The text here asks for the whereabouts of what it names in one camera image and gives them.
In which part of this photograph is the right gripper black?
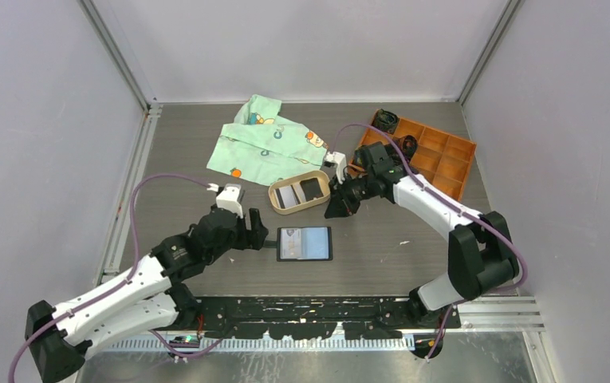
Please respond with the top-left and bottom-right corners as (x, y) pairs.
(325, 172), (375, 219)

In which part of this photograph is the black vip card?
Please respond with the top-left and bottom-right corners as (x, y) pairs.
(299, 178), (325, 202)

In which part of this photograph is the black leather card holder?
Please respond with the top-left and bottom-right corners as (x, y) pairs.
(263, 227), (333, 262)

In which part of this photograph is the white striped card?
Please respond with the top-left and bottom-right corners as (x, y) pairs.
(275, 183), (305, 209)

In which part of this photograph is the green cartoon print cloth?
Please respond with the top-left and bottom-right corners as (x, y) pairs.
(207, 94), (329, 186)

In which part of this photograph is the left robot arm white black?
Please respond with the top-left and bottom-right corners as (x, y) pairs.
(25, 206), (269, 382)

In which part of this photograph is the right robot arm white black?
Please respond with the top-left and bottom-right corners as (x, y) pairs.
(324, 143), (521, 328)

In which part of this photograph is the beige oval tray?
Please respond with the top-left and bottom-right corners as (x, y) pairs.
(268, 170), (331, 215)

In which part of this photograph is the rolled dark belt back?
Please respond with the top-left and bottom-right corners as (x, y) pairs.
(372, 109), (399, 134)

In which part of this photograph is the orange compartment organizer tray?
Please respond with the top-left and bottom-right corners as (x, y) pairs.
(385, 116), (477, 200)

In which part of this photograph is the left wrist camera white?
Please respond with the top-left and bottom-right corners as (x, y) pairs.
(207, 183), (245, 219)

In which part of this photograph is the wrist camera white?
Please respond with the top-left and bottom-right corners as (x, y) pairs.
(323, 152), (347, 184)
(207, 183), (245, 219)

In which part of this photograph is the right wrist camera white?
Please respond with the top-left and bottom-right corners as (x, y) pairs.
(323, 152), (347, 184)

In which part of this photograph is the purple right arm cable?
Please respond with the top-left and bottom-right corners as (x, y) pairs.
(331, 124), (529, 361)

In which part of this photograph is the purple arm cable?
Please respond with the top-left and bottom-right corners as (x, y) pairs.
(331, 124), (529, 361)
(7, 173), (221, 383)

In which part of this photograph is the slotted metal cable duct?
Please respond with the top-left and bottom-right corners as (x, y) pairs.
(104, 333), (415, 353)

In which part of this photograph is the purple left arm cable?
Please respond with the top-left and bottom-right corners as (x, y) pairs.
(7, 173), (221, 383)

